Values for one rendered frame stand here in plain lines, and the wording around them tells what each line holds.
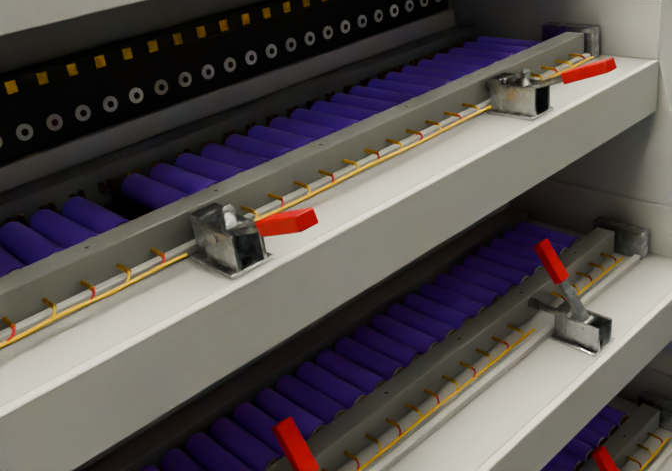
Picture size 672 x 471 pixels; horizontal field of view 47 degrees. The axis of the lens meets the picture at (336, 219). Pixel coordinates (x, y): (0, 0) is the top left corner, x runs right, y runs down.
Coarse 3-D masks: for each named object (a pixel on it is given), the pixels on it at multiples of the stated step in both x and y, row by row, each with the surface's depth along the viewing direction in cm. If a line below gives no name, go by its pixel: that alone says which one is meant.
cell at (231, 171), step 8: (176, 160) 52; (184, 160) 51; (192, 160) 51; (200, 160) 51; (208, 160) 50; (184, 168) 51; (192, 168) 51; (200, 168) 50; (208, 168) 49; (216, 168) 49; (224, 168) 49; (232, 168) 48; (240, 168) 49; (208, 176) 49; (216, 176) 49; (224, 176) 48; (232, 176) 48
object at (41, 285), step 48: (528, 48) 64; (576, 48) 66; (432, 96) 55; (480, 96) 58; (336, 144) 49; (384, 144) 52; (240, 192) 45; (288, 192) 47; (96, 240) 40; (144, 240) 41; (0, 288) 37; (48, 288) 38
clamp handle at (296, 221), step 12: (228, 216) 40; (276, 216) 37; (288, 216) 35; (300, 216) 35; (312, 216) 35; (228, 228) 40; (240, 228) 39; (252, 228) 38; (264, 228) 37; (276, 228) 36; (288, 228) 35; (300, 228) 35
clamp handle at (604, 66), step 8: (592, 64) 51; (600, 64) 50; (608, 64) 50; (528, 72) 55; (568, 72) 52; (576, 72) 52; (584, 72) 51; (592, 72) 51; (600, 72) 50; (608, 72) 50; (520, 80) 56; (528, 80) 56; (544, 80) 54; (552, 80) 53; (560, 80) 53; (568, 80) 52; (576, 80) 52; (536, 88) 55
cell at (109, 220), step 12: (72, 204) 47; (84, 204) 46; (96, 204) 46; (72, 216) 46; (84, 216) 45; (96, 216) 45; (108, 216) 44; (120, 216) 44; (96, 228) 44; (108, 228) 43
